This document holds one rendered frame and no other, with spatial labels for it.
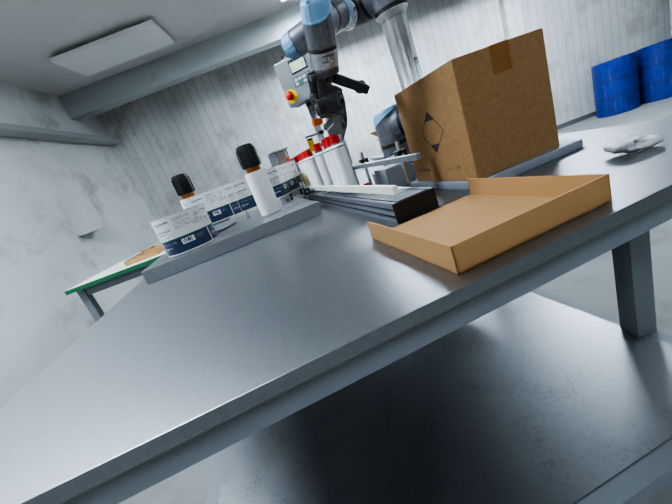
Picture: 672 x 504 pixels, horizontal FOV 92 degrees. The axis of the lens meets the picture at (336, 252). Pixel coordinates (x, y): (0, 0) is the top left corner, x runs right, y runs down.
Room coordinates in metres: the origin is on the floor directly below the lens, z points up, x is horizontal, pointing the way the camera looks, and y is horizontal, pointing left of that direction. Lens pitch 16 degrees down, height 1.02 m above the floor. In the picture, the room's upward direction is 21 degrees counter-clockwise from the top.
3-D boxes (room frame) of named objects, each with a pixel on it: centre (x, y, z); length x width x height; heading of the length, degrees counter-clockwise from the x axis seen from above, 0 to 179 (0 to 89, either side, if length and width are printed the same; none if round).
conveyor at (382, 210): (1.52, -0.06, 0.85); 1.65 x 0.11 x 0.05; 10
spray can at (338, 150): (1.15, -0.13, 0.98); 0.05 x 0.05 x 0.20
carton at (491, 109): (0.91, -0.47, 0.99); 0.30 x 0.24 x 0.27; 9
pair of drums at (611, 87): (5.44, -5.75, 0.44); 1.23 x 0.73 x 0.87; 87
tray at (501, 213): (0.54, -0.24, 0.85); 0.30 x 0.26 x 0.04; 10
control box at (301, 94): (1.65, -0.13, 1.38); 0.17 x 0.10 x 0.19; 65
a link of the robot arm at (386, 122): (1.38, -0.39, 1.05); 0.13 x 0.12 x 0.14; 49
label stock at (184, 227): (1.30, 0.52, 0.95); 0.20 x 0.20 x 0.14
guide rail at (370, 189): (1.23, -0.08, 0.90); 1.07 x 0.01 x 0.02; 10
